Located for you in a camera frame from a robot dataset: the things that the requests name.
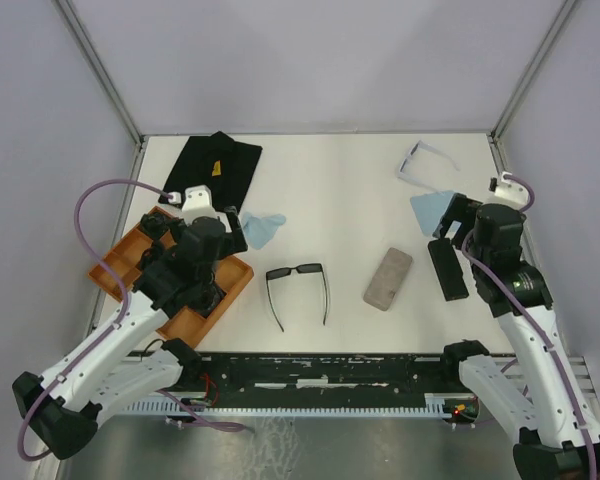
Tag blue cleaning cloth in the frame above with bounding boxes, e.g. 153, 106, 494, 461
410, 190, 455, 237

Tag grey glasses case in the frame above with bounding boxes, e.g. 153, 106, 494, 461
363, 247, 413, 311

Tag black sunglasses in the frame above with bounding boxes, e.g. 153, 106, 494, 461
264, 262, 330, 333

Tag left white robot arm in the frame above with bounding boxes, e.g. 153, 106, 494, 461
12, 209, 248, 461

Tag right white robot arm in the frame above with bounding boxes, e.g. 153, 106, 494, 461
434, 194, 600, 479

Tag lavender sunglasses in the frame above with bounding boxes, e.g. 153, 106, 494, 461
396, 140, 461, 193

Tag black round item in tray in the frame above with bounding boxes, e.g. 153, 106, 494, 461
188, 282, 226, 318

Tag black item in tray rear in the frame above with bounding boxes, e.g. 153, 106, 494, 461
139, 211, 172, 240

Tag orange divided tray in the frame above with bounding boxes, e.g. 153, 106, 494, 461
103, 206, 253, 348

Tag black rectangular case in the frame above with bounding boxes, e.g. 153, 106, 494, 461
427, 238, 469, 302

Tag crumpled blue cloth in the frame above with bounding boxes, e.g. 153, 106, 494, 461
242, 212, 286, 250

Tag black folded cloth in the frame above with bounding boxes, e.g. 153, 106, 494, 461
163, 131, 263, 211

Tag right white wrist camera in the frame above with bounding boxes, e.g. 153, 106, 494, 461
488, 171, 529, 208

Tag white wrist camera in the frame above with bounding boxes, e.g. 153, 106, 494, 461
181, 185, 216, 221
488, 171, 529, 208

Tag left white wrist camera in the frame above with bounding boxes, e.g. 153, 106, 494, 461
181, 185, 216, 221

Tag right aluminium frame post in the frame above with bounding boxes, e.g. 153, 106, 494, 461
489, 0, 581, 141

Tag aluminium frame post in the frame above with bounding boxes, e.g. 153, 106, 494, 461
54, 0, 146, 146
489, 0, 581, 141

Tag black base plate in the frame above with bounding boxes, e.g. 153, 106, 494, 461
167, 352, 472, 404

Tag white slotted cable duct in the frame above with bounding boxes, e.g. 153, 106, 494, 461
123, 389, 463, 419

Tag left aluminium frame post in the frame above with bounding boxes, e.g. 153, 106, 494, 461
54, 0, 146, 146

